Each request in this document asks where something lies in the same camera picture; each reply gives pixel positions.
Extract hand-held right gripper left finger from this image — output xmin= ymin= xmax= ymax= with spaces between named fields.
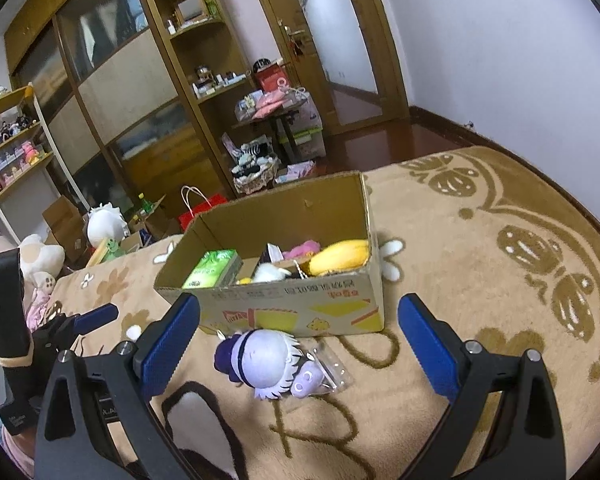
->
xmin=34 ymin=291 xmax=202 ymax=480

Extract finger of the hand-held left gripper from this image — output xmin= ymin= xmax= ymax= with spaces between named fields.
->
xmin=72 ymin=304 xmax=120 ymax=335

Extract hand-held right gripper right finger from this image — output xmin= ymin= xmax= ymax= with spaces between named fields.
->
xmin=397 ymin=292 xmax=566 ymax=480

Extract green tissue pack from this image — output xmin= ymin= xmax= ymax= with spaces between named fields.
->
xmin=181 ymin=250 xmax=244 ymax=289

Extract white-haired purple plush doll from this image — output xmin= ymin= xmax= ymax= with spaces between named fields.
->
xmin=214 ymin=329 xmax=326 ymax=402

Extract printed cardboard box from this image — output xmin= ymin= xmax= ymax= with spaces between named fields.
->
xmin=153 ymin=171 xmax=386 ymax=336

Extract small white plush keychain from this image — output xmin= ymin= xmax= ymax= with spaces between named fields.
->
xmin=237 ymin=262 xmax=293 ymax=286

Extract yellow plush toy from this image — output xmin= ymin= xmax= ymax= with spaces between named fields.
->
xmin=300 ymin=239 xmax=371 ymax=277

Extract pink plush toy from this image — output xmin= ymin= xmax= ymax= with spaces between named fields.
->
xmin=281 ymin=240 xmax=322 ymax=261

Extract person's left forearm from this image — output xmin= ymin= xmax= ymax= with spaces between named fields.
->
xmin=0 ymin=407 xmax=36 ymax=480

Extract pink striped cloth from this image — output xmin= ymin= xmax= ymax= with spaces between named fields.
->
xmin=25 ymin=280 xmax=56 ymax=331

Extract cream plush toy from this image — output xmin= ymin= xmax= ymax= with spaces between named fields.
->
xmin=17 ymin=233 xmax=66 ymax=281

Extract green frog toy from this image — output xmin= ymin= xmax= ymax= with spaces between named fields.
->
xmin=85 ymin=237 xmax=126 ymax=268

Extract white round plush toy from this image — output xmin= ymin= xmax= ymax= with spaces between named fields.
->
xmin=86 ymin=202 xmax=130 ymax=248

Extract clear plastic bag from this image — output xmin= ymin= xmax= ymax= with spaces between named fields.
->
xmin=307 ymin=342 xmax=355 ymax=392

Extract beige flower blanket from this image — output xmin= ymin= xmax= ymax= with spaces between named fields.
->
xmin=25 ymin=146 xmax=600 ymax=480

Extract plain cardboard box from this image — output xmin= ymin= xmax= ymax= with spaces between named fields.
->
xmin=42 ymin=195 xmax=88 ymax=263

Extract open cardboard box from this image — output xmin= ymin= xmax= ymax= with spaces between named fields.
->
xmin=125 ymin=194 xmax=181 ymax=251

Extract red paper bag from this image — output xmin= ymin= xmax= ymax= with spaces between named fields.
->
xmin=178 ymin=186 xmax=228 ymax=233

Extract yellow shelf of figurines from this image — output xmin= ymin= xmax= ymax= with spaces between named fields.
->
xmin=0 ymin=85 xmax=76 ymax=246

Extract wicker basket of socks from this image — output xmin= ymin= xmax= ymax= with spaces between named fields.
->
xmin=230 ymin=142 xmax=281 ymax=196

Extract pink paper packet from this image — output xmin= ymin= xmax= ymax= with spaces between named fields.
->
xmin=275 ymin=160 xmax=317 ymax=183

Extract wooden wardrobe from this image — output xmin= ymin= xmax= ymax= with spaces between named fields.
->
xmin=2 ymin=0 xmax=231 ymax=241

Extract clear plastic storage box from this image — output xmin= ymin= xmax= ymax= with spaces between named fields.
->
xmin=277 ymin=95 xmax=326 ymax=160

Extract small dark wooden table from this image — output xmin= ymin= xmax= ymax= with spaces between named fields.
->
xmin=232 ymin=105 xmax=311 ymax=161

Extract pink packets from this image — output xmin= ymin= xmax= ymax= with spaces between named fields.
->
xmin=252 ymin=91 xmax=293 ymax=116

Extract open wooden corner shelf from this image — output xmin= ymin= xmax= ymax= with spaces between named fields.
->
xmin=140 ymin=0 xmax=261 ymax=196

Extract red shopping bag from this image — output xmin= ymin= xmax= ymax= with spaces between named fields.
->
xmin=255 ymin=62 xmax=293 ymax=93

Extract wooden door with glass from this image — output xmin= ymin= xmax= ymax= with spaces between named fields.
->
xmin=245 ymin=0 xmax=411 ymax=136

